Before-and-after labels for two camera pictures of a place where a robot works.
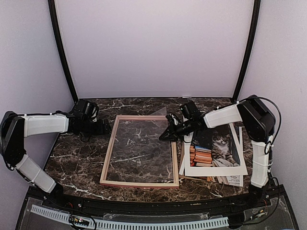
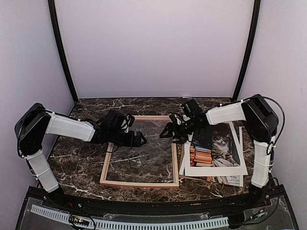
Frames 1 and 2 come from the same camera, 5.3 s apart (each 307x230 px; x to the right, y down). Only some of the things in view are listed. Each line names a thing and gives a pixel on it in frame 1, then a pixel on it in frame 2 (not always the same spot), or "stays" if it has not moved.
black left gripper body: x=88 y=129 → x=120 y=141
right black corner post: x=254 y=20 stays
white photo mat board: x=199 y=171 stays
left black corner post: x=53 y=12 stays
